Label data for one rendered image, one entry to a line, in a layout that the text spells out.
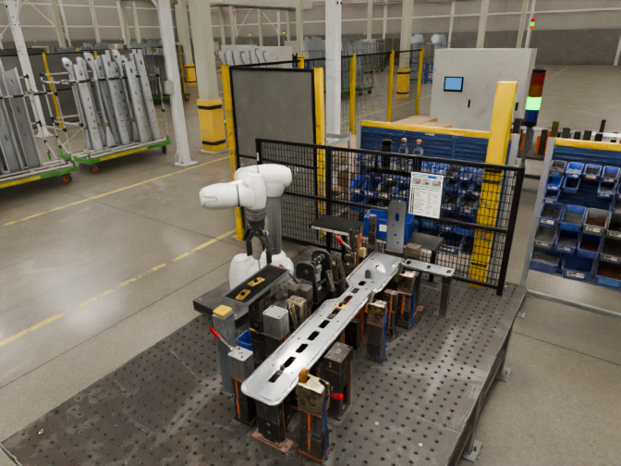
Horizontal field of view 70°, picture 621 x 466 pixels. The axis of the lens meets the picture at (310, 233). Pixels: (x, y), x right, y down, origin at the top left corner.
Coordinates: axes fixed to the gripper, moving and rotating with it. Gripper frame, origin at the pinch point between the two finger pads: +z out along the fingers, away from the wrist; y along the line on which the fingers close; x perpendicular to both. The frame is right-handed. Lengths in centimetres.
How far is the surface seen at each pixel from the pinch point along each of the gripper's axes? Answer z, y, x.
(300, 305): 21.5, 20.9, 5.8
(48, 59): -44, -1214, 375
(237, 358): 23, 25, -38
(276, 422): 44, 46, -37
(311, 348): 28.8, 39.6, -7.9
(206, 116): 56, -639, 444
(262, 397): 29, 44, -42
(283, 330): 25.7, 23.9, -9.7
